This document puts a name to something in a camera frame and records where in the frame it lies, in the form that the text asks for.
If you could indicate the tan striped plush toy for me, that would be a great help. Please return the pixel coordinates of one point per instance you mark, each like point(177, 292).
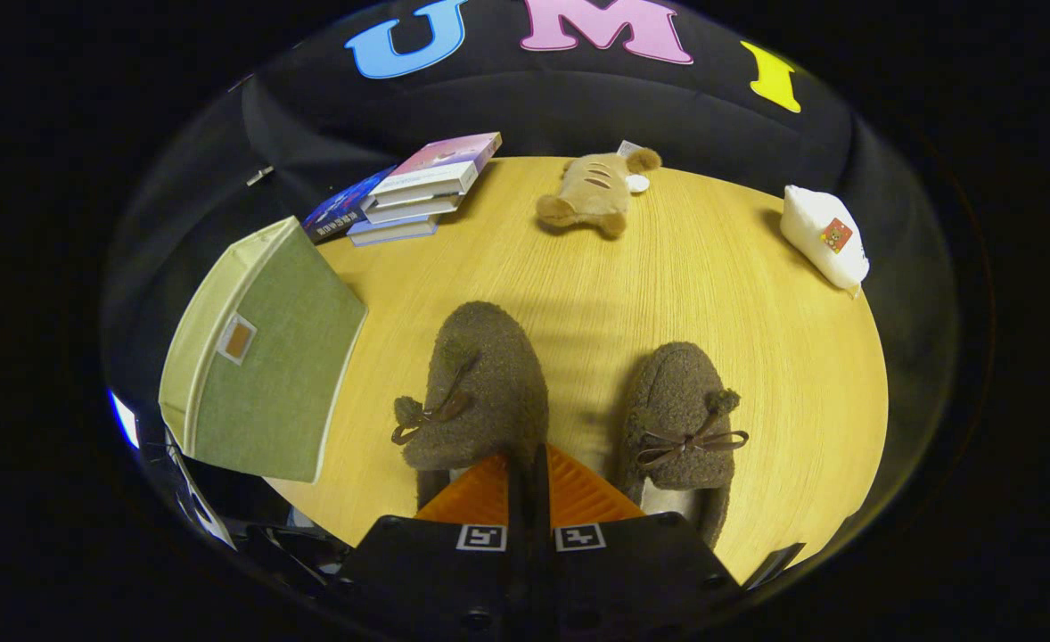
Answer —
point(592, 192)

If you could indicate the white plush pillow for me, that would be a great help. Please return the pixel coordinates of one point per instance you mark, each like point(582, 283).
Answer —
point(815, 227)

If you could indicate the light blue cover book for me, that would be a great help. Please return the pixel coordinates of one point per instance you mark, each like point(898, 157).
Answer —
point(391, 232)

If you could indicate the silver metal clip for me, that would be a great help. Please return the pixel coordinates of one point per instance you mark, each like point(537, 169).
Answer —
point(259, 176)

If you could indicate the dark blue book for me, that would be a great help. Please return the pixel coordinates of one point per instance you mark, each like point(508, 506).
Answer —
point(342, 209)

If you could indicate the white cover book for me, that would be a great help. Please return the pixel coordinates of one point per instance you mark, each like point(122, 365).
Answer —
point(414, 209)

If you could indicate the brown fuzzy shoe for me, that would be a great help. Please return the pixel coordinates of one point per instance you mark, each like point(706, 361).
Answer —
point(489, 374)
point(676, 383)

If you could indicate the green fabric storage box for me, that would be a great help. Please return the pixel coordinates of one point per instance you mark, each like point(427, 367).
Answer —
point(284, 374)

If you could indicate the pink cover book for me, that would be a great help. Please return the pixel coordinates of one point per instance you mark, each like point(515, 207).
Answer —
point(440, 160)

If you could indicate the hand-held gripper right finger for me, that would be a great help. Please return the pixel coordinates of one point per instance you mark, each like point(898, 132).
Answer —
point(541, 499)

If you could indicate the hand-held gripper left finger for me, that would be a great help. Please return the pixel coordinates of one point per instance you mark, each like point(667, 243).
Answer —
point(518, 499)

